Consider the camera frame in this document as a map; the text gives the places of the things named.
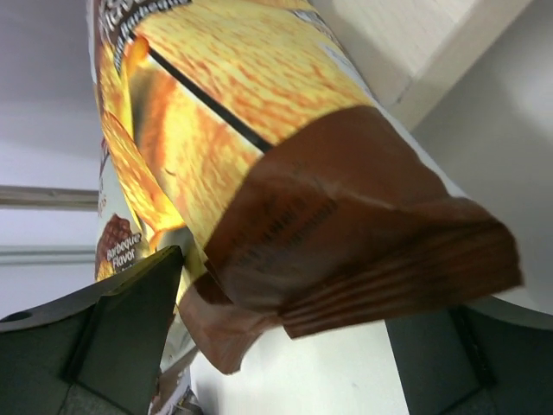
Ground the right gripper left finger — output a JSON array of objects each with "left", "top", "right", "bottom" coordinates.
[{"left": 1, "top": 246, "right": 183, "bottom": 414}]

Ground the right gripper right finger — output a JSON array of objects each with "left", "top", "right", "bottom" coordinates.
[{"left": 385, "top": 302, "right": 552, "bottom": 414}]

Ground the brown Chuba bag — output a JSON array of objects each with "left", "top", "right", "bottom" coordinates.
[{"left": 87, "top": 1, "right": 523, "bottom": 414}]

